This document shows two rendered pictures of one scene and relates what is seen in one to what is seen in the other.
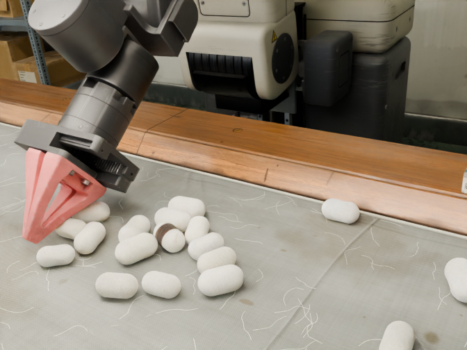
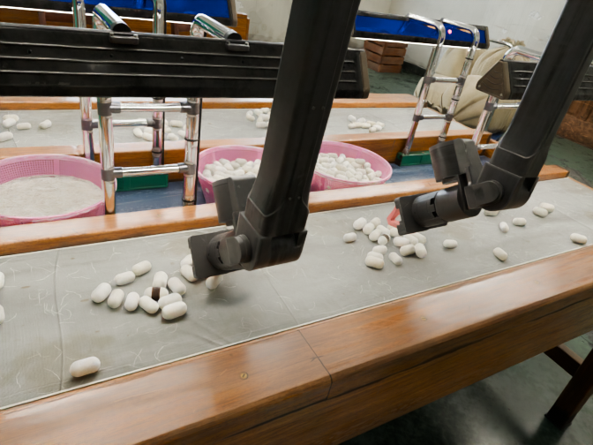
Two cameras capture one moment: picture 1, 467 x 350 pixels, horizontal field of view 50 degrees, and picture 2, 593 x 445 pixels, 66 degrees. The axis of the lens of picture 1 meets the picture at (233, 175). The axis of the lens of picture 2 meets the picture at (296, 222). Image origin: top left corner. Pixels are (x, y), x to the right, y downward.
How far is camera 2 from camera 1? 0.85 m
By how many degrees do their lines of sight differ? 92
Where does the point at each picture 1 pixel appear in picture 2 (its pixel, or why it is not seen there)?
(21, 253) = not seen: hidden behind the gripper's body
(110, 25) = (221, 207)
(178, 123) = (295, 351)
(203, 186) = (202, 339)
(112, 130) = (210, 252)
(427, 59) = not seen: outside the picture
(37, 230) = not seen: hidden behind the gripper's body
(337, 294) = (45, 328)
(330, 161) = (127, 388)
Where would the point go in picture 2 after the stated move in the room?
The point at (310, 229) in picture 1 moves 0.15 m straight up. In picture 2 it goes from (97, 353) to (89, 261)
